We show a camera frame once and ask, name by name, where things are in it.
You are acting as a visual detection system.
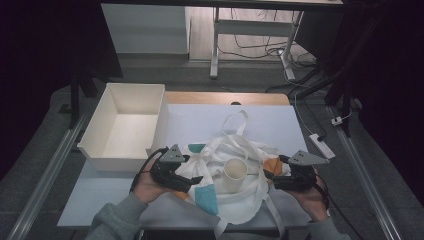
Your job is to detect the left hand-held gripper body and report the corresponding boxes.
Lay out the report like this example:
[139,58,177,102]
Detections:
[149,143,186,193]

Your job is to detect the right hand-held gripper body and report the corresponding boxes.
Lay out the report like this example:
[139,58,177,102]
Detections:
[282,149,331,192]

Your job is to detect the white paper cup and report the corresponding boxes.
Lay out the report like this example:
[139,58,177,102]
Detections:
[222,158,250,195]

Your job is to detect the white tote bag coloured shapes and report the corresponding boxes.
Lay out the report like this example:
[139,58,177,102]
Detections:
[174,109,291,240]

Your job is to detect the white plastic storage box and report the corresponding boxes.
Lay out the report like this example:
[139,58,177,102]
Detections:
[77,82,170,173]

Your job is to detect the person's left hand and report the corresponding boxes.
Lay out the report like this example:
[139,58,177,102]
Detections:
[132,167,175,205]

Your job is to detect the person's right hand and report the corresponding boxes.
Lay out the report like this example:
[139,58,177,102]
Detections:
[294,176,330,223]

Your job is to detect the white power strip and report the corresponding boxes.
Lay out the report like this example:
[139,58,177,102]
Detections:
[308,133,337,161]

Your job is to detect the white table mat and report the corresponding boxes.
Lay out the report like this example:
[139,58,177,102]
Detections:
[57,103,334,231]

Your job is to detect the black metal stand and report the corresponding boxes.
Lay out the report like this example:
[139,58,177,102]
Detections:
[58,66,101,130]

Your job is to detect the white cabinet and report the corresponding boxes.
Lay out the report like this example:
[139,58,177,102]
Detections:
[100,3,191,55]

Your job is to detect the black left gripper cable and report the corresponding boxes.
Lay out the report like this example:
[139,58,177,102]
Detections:
[129,146,168,194]

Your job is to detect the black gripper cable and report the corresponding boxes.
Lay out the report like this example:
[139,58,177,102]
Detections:
[313,173,355,235]
[129,146,168,194]

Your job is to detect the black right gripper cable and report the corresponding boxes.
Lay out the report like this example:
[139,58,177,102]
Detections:
[313,173,355,235]

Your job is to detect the white power strip cable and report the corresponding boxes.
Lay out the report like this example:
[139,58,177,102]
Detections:
[283,66,317,136]

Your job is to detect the aluminium rail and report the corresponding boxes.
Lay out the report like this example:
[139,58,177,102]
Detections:
[326,106,403,240]
[6,111,92,240]

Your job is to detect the tangle of black floor cables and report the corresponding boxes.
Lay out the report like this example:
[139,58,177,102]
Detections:
[218,8,334,101]

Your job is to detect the white metal desk frame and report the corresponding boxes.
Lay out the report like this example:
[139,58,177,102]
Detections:
[209,6,305,81]

